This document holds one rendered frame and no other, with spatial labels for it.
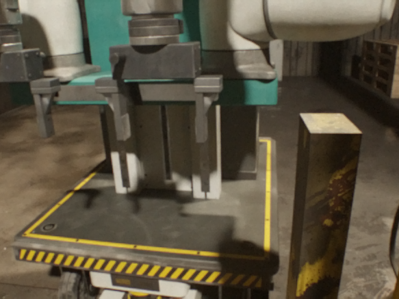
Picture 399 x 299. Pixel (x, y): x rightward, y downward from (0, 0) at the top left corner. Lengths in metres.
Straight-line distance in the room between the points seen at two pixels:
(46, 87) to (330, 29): 0.50
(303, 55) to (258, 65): 5.00
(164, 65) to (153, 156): 0.63
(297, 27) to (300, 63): 5.07
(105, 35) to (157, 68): 0.48
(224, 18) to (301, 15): 0.16
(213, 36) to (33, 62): 0.36
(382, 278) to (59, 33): 1.25
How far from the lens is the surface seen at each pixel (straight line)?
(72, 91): 0.87
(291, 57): 5.72
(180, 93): 0.77
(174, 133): 1.06
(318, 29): 0.68
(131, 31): 0.52
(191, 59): 0.50
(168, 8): 0.50
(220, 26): 0.74
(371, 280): 1.35
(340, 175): 0.30
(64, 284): 1.10
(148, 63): 0.52
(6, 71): 0.65
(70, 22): 0.91
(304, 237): 0.32
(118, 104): 0.56
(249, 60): 0.74
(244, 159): 1.17
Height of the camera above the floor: 0.83
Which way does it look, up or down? 20 degrees down
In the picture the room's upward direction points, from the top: 2 degrees counter-clockwise
